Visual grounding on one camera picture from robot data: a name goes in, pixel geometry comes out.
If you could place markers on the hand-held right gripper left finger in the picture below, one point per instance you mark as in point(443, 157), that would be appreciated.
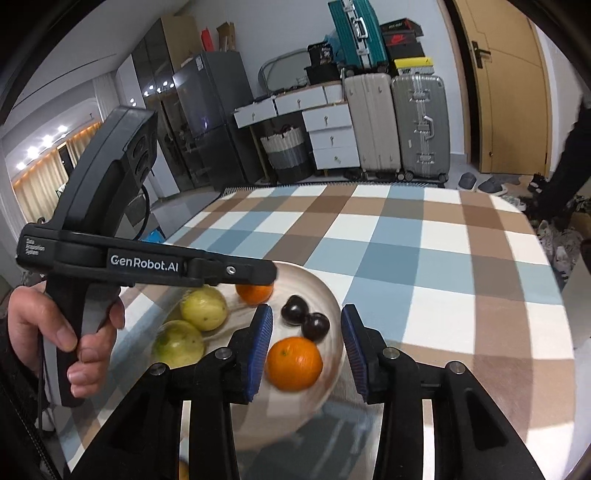
point(261, 350)

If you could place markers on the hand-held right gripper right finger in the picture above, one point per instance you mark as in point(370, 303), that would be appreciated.
point(358, 350)

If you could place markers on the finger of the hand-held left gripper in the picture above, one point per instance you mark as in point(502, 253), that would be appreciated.
point(240, 271)

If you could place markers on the orange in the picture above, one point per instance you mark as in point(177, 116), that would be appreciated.
point(294, 363)
point(255, 294)

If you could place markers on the cream round plate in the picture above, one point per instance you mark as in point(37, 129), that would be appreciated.
point(330, 314)

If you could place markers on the dark purple plum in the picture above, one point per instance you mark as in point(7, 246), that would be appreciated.
point(315, 326)
point(293, 310)

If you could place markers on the yellow-green guava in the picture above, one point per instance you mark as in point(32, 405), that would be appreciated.
point(204, 308)
point(178, 344)

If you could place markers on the person's left forearm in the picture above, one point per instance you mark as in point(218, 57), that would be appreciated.
point(14, 392)

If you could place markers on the person's left hand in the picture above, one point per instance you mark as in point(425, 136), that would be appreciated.
point(32, 309)

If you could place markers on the beige curtain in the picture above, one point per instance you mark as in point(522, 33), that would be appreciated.
point(41, 180)

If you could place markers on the checkered tablecloth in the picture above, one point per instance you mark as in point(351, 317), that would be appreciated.
point(415, 277)

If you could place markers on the woven laundry basket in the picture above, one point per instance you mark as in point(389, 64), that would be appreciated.
point(286, 157)

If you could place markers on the grey refrigerator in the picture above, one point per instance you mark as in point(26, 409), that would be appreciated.
point(212, 115)

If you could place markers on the white drawer dresser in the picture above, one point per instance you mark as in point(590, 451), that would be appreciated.
point(328, 129)

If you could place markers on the dark glass wardrobe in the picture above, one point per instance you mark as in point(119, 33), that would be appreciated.
point(161, 69)

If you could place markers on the beige suitcase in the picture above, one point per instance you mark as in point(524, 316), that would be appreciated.
point(371, 124)

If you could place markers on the grey slipper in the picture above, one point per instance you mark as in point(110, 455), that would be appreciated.
point(491, 186)
point(467, 180)

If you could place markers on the black storage bin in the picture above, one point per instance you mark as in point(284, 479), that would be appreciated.
point(322, 74)

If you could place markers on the oval grey mirror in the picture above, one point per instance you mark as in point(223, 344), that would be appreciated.
point(277, 57)

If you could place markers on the group of shoes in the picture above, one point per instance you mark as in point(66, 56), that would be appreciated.
point(561, 244)

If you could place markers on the silver suitcase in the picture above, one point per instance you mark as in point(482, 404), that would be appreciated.
point(420, 129)

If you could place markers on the black snack bag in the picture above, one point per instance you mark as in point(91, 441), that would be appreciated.
point(321, 54)

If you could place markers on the red bag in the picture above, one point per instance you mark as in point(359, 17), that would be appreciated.
point(207, 40)

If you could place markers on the brown cardboard box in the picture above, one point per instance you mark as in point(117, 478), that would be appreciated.
point(225, 37)

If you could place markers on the teal suitcase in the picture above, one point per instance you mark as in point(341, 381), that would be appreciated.
point(355, 32)

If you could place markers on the black and red shoe box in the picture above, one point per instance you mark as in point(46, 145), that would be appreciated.
point(402, 39)

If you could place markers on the wooden door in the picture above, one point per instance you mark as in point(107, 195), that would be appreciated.
point(508, 92)

